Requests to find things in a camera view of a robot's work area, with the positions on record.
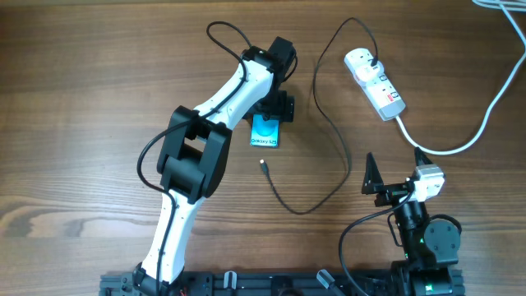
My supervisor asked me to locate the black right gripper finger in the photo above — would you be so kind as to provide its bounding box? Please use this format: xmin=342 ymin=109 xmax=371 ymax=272
xmin=362 ymin=152 xmax=384 ymax=195
xmin=414 ymin=147 xmax=433 ymax=166

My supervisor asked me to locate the Galaxy smartphone teal screen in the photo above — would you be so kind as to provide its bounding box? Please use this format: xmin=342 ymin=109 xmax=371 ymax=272
xmin=250 ymin=114 xmax=279 ymax=148

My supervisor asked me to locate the black USB charging cable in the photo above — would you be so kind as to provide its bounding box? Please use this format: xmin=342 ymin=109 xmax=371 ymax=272
xmin=259 ymin=16 xmax=380 ymax=216

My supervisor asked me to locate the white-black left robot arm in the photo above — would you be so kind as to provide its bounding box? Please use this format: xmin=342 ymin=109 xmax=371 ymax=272
xmin=133 ymin=37 xmax=298 ymax=295

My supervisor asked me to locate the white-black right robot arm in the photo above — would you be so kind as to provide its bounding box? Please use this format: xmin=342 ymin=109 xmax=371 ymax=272
xmin=362 ymin=148 xmax=465 ymax=296

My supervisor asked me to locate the white USB charger plug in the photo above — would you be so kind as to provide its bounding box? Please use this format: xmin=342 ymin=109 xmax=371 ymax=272
xmin=353 ymin=62 xmax=384 ymax=86

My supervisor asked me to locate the white power strip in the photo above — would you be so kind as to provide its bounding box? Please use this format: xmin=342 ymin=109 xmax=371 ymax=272
xmin=344 ymin=48 xmax=406 ymax=121

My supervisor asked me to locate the black right camera cable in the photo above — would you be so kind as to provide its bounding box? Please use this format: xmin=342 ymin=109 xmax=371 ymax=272
xmin=338 ymin=189 xmax=416 ymax=296

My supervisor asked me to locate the black camera cable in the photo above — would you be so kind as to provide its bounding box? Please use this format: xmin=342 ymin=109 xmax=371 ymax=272
xmin=136 ymin=21 xmax=253 ymax=296
xmin=338 ymin=189 xmax=416 ymax=296

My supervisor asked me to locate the black left camera cable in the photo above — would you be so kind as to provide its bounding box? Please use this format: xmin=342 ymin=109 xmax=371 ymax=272
xmin=136 ymin=21 xmax=253 ymax=296

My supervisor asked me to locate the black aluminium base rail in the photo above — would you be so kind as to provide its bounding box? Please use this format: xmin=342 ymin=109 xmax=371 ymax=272
xmin=99 ymin=269 xmax=466 ymax=296

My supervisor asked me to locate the white power strip cord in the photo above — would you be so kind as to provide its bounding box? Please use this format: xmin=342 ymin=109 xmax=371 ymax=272
xmin=394 ymin=3 xmax=526 ymax=157

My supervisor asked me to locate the white cables table corner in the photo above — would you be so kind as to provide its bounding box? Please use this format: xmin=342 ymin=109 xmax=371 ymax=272
xmin=472 ymin=0 xmax=526 ymax=12

